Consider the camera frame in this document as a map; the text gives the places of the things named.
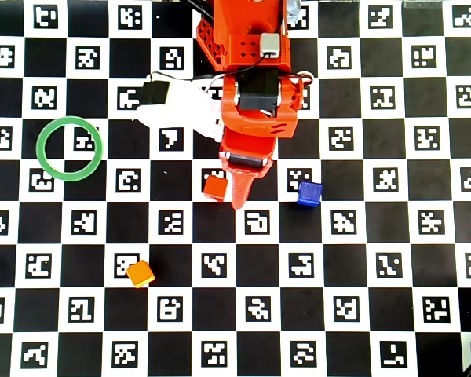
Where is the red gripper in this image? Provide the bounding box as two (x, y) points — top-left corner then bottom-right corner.
(219, 76), (300, 211)

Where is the red cube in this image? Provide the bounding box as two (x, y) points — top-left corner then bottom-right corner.
(203, 174), (228, 203)

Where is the blue cube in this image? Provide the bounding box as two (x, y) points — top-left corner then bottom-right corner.
(297, 181), (323, 207)

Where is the orange cube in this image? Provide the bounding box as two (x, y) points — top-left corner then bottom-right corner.
(125, 259), (156, 289)

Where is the grey square module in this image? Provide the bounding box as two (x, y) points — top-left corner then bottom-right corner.
(260, 32), (281, 57)

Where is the silver tape patch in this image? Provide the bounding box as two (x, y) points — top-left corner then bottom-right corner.
(287, 0), (302, 25)

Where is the black white marker checkerboard mat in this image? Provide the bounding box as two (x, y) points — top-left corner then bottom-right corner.
(0, 0), (471, 377)

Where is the grey tape strip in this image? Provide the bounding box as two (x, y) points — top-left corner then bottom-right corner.
(402, 0), (444, 9)

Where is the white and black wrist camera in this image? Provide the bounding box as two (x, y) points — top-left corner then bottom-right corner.
(134, 71), (225, 143)

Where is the green ring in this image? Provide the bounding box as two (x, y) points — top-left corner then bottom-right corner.
(35, 115), (104, 182)

